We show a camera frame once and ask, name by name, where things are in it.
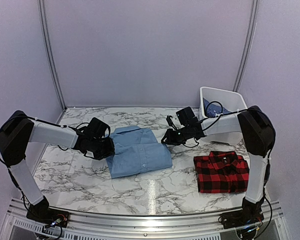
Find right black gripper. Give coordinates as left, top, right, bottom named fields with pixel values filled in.
left=160, top=125, right=191, bottom=146

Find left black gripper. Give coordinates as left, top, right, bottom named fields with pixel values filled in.
left=89, top=136, right=115, bottom=160

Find light blue long sleeve shirt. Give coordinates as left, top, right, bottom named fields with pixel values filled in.
left=106, top=125, right=173, bottom=179

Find red black plaid shirt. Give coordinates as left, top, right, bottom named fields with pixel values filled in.
left=193, top=151, right=250, bottom=194

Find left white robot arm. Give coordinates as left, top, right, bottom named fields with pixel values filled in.
left=0, top=110, right=115, bottom=224

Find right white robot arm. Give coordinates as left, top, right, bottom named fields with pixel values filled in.
left=161, top=105, right=276, bottom=226

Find dark blue patterned shirt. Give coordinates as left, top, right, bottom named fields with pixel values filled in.
left=203, top=98, right=230, bottom=118

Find white plastic bin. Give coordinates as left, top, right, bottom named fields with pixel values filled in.
left=199, top=86, right=247, bottom=146

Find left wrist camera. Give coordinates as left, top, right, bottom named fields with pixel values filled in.
left=84, top=117, right=111, bottom=139

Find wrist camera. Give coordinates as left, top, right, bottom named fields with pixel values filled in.
left=166, top=106, right=198, bottom=130
left=84, top=117, right=111, bottom=139

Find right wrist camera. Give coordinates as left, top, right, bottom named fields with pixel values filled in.
left=166, top=106, right=198, bottom=130

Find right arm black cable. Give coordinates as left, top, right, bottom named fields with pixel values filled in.
left=206, top=100, right=241, bottom=121

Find aluminium table front rail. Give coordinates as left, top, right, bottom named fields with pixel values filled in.
left=0, top=198, right=292, bottom=240

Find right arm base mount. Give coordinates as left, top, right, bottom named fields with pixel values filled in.
left=218, top=209, right=264, bottom=229

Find right wall aluminium profile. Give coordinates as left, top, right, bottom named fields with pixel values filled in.
left=233, top=0, right=260, bottom=93

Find wall aluminium profile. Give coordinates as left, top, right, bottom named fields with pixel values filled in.
left=233, top=0, right=260, bottom=93
left=37, top=0, right=67, bottom=111

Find left wall aluminium profile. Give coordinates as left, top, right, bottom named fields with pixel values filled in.
left=37, top=0, right=67, bottom=111

